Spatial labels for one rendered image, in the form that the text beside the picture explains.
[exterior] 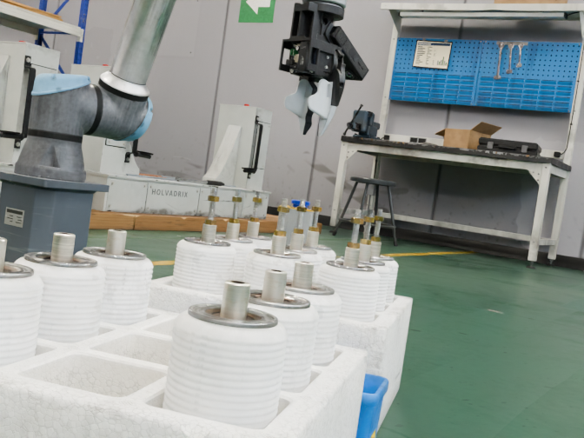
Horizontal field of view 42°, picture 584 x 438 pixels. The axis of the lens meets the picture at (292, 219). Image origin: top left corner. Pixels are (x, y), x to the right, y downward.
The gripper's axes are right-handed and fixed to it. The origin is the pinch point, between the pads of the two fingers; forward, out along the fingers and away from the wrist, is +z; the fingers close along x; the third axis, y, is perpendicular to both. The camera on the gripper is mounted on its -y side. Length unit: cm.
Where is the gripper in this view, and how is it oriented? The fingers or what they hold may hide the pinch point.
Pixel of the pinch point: (315, 128)
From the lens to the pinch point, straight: 131.1
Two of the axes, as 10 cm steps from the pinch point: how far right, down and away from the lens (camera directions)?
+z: -1.4, 9.9, 0.5
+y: -7.2, -0.7, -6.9
